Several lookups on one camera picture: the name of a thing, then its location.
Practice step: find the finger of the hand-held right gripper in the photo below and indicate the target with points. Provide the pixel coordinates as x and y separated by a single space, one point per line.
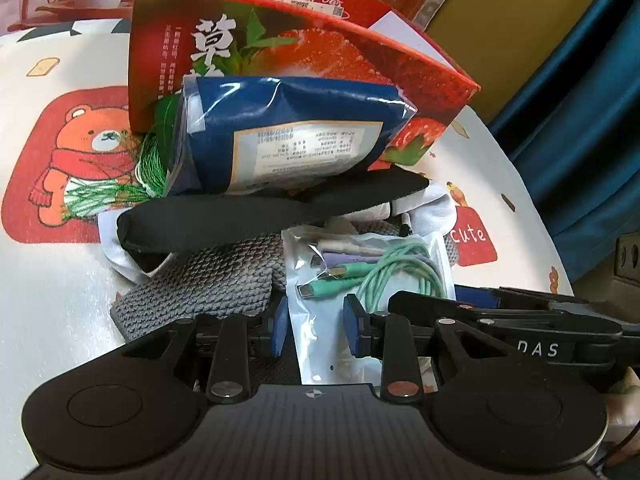
540 296
440 305

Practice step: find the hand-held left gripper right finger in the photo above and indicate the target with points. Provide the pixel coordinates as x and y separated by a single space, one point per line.
352 332

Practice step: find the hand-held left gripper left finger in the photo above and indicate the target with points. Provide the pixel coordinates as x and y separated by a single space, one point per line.
280 330

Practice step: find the white black dotted sock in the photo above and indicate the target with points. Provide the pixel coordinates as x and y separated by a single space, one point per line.
435 210

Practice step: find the blue plastic packet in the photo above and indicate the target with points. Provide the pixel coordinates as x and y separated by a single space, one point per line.
300 105

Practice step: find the red strawberry print box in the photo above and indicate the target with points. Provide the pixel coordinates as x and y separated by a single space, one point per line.
320 55

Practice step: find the grey knitted cloth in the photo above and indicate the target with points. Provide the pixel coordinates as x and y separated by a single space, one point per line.
220 275

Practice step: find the blue curtain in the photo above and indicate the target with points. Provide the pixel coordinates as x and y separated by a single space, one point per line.
575 135

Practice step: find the bear print mat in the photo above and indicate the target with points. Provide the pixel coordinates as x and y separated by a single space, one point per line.
60 310

